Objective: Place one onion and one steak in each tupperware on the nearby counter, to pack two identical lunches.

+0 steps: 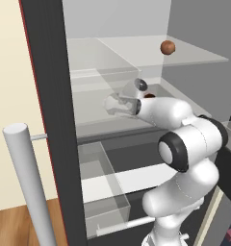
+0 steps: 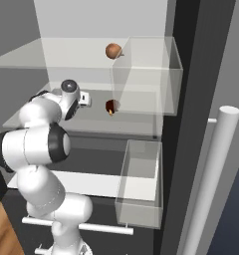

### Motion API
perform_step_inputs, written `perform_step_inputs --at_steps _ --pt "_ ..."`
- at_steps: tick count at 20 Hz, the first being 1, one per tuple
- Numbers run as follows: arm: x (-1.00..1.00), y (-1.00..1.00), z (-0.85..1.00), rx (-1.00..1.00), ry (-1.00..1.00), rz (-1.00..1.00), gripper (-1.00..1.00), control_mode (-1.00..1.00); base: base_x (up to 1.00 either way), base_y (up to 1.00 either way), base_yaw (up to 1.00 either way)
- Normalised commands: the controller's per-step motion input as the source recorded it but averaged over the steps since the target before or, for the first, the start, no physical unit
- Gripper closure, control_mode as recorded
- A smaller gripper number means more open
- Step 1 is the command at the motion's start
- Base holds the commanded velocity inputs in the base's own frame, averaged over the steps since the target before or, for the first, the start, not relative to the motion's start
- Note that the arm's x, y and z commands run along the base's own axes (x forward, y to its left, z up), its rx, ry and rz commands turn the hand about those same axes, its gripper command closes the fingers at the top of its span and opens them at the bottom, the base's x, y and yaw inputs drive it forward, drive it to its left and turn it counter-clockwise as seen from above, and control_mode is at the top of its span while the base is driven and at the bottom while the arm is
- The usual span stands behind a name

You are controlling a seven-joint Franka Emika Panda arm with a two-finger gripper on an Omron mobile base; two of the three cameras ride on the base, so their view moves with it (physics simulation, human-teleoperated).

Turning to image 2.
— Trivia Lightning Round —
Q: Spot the brown onion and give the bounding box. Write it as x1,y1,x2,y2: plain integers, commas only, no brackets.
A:
105,42,124,61

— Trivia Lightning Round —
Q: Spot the dark red round food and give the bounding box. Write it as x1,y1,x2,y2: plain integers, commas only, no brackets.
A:
105,99,121,118

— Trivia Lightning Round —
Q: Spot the grey glass fridge shelf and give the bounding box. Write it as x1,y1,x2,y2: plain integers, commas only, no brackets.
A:
1,89,164,137

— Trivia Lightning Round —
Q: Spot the clear glass fridge shelf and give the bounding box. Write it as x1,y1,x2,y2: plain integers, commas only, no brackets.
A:
0,36,174,70

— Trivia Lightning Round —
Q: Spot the large clear door bin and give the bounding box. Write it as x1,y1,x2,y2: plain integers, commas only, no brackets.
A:
111,35,184,117

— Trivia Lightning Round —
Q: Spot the grey fridge cabinet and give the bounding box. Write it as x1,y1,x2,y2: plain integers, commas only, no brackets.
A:
0,0,179,255

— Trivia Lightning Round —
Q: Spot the white fridge shelf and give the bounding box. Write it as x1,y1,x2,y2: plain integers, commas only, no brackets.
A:
6,169,158,202

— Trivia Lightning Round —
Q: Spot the small clear door bin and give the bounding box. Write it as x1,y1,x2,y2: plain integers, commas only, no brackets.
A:
115,138,164,230

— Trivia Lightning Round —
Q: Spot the dark grey fridge door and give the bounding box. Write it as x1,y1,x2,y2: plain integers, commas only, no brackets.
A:
158,0,239,255

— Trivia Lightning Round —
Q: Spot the dark fridge drawer front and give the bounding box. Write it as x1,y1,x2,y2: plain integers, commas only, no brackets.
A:
1,190,156,255

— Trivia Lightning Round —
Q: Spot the white drawer handle bar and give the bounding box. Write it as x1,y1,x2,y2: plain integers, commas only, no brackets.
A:
21,216,134,236

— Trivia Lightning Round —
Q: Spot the white fridge door handle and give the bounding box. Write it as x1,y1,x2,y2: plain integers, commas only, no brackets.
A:
180,105,239,255

